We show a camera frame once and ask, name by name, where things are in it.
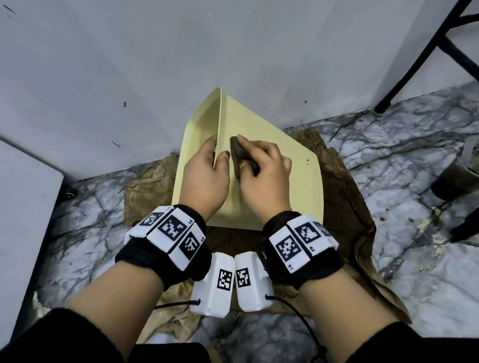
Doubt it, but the person's right hand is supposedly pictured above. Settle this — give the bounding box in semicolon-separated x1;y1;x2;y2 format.
235;132;296;227

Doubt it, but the person's left hand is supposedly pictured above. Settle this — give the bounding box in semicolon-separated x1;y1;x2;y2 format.
176;134;233;224

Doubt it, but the pale yellow plastic bin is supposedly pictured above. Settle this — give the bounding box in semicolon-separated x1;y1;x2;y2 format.
167;83;325;235

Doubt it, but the brown rag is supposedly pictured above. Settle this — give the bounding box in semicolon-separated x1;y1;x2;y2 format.
229;135;260;182

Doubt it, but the person's right forearm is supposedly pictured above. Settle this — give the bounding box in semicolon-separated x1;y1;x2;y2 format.
298;262;479;363

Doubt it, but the stained brown floor cloth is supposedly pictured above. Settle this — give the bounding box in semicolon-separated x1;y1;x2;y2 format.
120;124;412;345

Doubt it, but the black right wristband with markers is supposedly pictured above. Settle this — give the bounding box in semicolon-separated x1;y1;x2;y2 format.
255;208;345;292

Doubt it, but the black wristband with markers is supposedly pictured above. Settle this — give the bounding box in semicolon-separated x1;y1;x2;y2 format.
113;203;214;293
255;208;345;292

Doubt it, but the black left wristband with markers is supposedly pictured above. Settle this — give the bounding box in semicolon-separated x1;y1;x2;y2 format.
113;203;214;293

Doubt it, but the white panel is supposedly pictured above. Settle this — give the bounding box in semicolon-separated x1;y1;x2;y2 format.
0;127;72;353

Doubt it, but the clear plastic cup with dirt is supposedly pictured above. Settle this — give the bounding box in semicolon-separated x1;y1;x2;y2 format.
428;135;479;202

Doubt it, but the black metal chair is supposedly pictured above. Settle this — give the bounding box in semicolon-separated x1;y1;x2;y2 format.
369;0;479;245

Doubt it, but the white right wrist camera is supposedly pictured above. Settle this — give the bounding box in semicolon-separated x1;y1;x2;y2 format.
234;250;276;313

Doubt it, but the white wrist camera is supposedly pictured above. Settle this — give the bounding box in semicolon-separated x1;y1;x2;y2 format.
187;251;238;320
234;250;276;313

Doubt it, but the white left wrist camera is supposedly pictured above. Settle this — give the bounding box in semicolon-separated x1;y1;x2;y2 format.
187;251;238;320

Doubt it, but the black left camera cable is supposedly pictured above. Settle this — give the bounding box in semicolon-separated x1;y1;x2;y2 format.
154;299;201;310

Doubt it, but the black camera cable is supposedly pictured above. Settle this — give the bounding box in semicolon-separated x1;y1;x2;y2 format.
154;299;201;310
264;292;331;363

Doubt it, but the black right camera cable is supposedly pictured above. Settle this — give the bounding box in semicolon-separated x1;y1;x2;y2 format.
264;292;331;363

